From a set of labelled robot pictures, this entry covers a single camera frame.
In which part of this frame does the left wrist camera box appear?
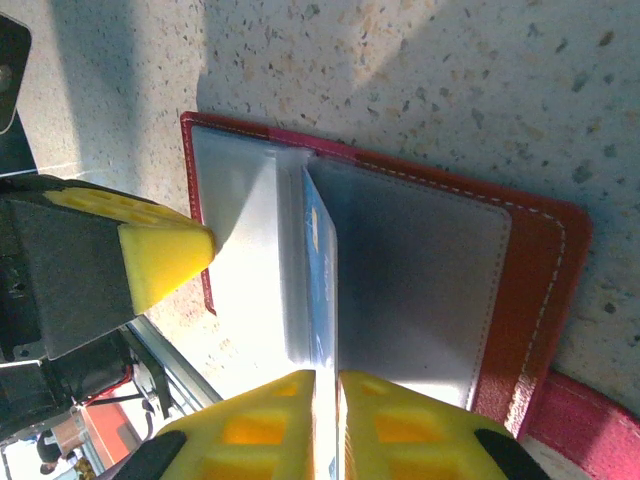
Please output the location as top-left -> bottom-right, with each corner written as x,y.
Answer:
0,13 -> 34,135

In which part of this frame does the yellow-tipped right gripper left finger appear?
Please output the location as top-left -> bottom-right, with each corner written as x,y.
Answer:
112,369 -> 318,480

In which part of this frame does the person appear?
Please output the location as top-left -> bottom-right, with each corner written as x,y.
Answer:
35,427 -> 85,476

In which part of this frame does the red leather card holder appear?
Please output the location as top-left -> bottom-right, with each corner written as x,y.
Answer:
179,110 -> 640,480

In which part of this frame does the orange background object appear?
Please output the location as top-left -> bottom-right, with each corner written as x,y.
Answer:
78,403 -> 140,469

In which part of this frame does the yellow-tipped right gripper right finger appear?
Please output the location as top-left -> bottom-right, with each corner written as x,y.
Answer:
338,371 -> 552,480

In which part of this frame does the blue credit card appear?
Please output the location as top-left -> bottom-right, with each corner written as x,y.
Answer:
299,166 -> 342,480

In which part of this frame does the aluminium front frame rail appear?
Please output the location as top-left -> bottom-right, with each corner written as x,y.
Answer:
124,317 -> 225,416

